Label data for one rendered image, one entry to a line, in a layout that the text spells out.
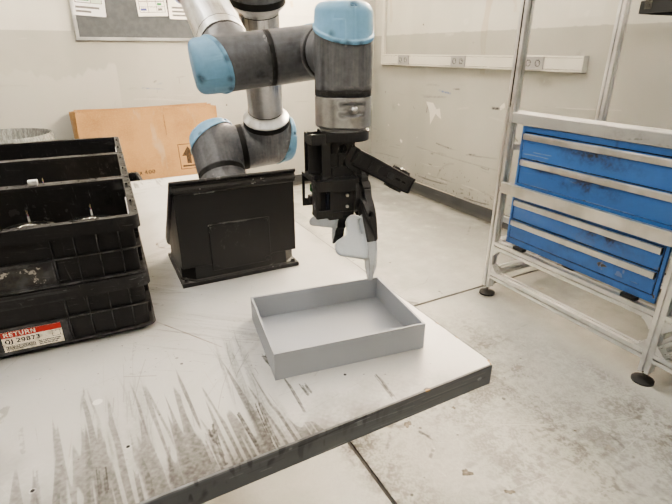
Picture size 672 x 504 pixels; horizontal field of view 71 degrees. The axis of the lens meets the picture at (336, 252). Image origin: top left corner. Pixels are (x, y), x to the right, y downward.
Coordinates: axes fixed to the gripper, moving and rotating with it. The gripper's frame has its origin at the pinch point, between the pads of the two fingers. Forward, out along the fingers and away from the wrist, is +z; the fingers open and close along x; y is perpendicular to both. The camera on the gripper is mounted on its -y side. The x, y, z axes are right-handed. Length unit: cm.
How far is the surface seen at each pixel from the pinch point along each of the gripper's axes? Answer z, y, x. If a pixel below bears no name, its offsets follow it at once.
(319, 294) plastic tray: 15.8, -0.4, -19.4
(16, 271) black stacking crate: 3, 51, -21
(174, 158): 48, 19, -333
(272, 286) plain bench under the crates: 19.0, 6.6, -32.4
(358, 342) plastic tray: 15.0, -0.8, 0.2
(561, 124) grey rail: -2, -129, -93
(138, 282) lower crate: 8.6, 33.0, -22.0
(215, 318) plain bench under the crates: 19.0, 20.3, -22.6
